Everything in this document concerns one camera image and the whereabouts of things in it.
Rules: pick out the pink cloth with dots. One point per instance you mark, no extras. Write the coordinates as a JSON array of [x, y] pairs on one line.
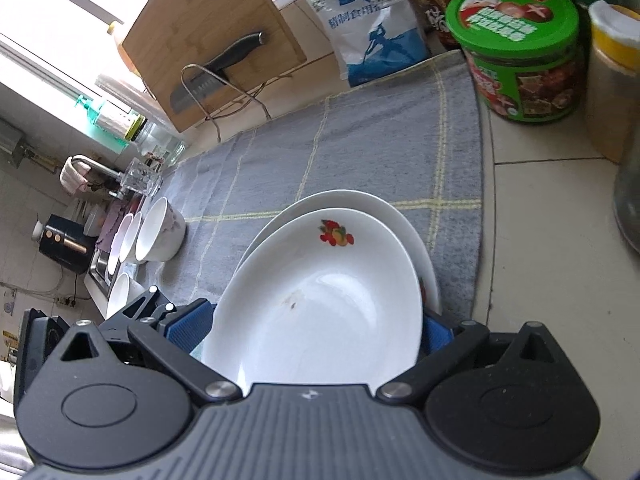
[[72, 177]]

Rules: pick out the clear drinking glass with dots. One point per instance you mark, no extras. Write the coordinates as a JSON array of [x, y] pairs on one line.
[[140, 177]]

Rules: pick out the wall power socket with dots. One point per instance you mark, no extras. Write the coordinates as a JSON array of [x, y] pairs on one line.
[[67, 302]]

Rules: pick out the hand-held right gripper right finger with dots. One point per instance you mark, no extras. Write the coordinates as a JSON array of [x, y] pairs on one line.
[[435, 336]]

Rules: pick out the grey wall-mounted box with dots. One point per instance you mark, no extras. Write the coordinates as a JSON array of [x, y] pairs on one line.
[[12, 142]]

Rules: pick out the orange label bottle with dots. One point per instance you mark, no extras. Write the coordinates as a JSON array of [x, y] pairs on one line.
[[120, 47]]

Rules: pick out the yellow-lidded spice jar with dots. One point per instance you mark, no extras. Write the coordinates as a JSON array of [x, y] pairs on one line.
[[615, 100]]

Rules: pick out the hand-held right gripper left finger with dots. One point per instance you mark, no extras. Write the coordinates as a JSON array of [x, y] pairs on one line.
[[192, 327]]

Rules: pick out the black kitchen appliance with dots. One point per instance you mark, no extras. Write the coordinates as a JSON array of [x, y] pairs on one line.
[[65, 245]]

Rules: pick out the metal faucet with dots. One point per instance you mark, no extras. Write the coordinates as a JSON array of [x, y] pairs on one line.
[[95, 164]]

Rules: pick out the bamboo cutting board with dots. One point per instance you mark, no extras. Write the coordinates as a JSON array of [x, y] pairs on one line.
[[200, 25]]

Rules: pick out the dark soy sauce bottle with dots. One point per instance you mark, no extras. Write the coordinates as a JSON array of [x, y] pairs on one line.
[[435, 5]]

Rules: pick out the steel sink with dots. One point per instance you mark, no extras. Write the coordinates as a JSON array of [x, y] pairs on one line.
[[100, 266]]

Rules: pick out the green dish soap bottle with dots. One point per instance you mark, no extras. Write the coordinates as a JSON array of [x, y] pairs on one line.
[[86, 106]]

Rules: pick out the white and blue salt bag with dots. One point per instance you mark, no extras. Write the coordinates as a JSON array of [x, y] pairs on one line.
[[370, 25]]

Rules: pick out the white fruit-print plate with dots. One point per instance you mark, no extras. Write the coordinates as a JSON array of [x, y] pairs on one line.
[[325, 310], [380, 210]]

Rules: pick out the grey and teal checked towel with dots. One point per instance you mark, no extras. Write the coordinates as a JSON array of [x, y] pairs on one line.
[[350, 150]]

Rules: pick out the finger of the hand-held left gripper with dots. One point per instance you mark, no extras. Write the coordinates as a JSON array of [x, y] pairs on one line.
[[147, 302]]

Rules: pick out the green-lidded sauce jar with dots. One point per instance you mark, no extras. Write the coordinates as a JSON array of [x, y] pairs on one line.
[[515, 60]]

